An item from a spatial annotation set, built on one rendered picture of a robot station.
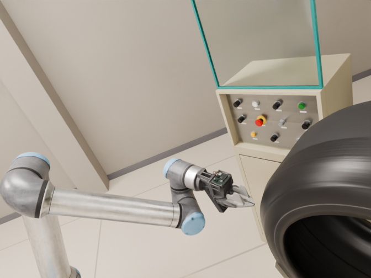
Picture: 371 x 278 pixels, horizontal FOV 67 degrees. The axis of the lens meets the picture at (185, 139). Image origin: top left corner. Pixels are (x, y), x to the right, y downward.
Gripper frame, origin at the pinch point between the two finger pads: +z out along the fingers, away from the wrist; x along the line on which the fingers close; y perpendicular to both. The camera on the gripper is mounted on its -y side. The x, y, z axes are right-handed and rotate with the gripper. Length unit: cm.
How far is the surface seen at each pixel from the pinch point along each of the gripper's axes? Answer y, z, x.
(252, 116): -11, -35, 61
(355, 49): -81, -51, 328
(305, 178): 30.4, 21.5, -10.3
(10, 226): -156, -318, -63
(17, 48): 33, -255, 35
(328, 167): 33.9, 25.2, -9.1
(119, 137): -95, -236, 81
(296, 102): 2, -11, 61
